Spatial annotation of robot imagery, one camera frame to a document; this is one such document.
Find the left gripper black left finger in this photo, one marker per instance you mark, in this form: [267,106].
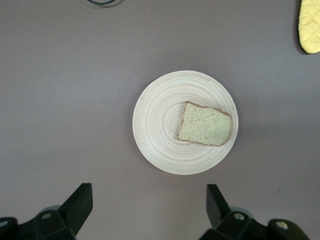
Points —
[75,210]

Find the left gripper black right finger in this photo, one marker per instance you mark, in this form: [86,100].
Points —
[217,210]

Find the slice of brown-crust bread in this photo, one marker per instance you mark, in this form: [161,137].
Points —
[205,125]

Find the round light wooden plate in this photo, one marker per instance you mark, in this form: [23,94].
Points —
[160,120]

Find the yellow quilted oven mitt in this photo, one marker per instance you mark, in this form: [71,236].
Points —
[310,27]

